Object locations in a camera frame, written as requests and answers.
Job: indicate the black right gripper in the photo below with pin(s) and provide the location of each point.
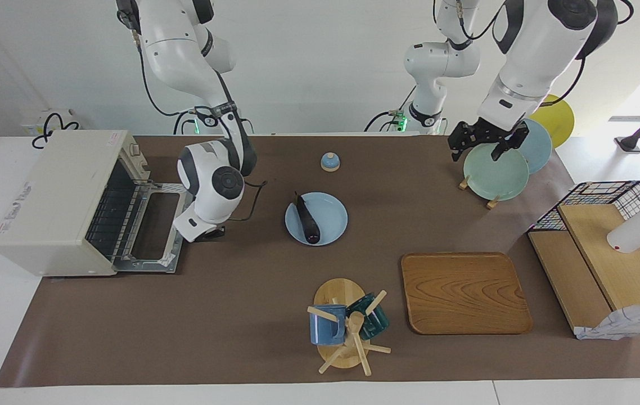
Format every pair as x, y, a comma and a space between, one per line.
210, 233

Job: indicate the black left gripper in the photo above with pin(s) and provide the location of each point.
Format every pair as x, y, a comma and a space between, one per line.
486, 130

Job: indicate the glass oven door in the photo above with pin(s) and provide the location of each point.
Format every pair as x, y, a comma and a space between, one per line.
145, 264

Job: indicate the purple eggplant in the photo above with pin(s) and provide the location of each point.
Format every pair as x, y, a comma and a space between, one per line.
309, 222

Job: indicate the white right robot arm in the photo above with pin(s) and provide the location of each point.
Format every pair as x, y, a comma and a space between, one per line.
213, 185

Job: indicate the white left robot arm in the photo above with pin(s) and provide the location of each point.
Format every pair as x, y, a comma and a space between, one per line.
539, 45

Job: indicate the silver oven knob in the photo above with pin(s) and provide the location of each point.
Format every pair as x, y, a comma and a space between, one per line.
144, 163
135, 149

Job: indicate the beige toaster oven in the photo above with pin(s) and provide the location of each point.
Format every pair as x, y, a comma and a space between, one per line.
50, 197

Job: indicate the pale green plate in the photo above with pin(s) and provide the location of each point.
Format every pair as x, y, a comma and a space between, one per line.
494, 174

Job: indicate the wooden plate rack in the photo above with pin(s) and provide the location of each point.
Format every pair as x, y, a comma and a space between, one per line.
463, 183

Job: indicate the light blue racked plate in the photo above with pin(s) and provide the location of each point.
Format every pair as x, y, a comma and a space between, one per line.
539, 149

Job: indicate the yellow plate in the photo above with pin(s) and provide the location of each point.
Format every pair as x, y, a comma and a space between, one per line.
559, 121

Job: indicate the brown table mat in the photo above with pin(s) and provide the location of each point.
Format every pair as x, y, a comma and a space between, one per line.
241, 315

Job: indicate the red warning sticker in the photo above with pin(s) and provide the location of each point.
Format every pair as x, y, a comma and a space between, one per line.
113, 139

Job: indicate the small blue dome bell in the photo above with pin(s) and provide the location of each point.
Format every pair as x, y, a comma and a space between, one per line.
330, 163

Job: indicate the bamboo mug rack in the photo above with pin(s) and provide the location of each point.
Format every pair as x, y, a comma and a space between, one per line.
339, 292

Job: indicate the blue mug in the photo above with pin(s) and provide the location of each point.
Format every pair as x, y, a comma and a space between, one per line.
325, 329

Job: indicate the brown wooden tray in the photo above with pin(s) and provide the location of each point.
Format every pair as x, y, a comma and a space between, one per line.
466, 292

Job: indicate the dark green mug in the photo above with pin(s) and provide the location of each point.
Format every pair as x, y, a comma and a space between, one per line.
376, 323

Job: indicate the white folded cloth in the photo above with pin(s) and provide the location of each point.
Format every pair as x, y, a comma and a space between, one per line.
623, 323

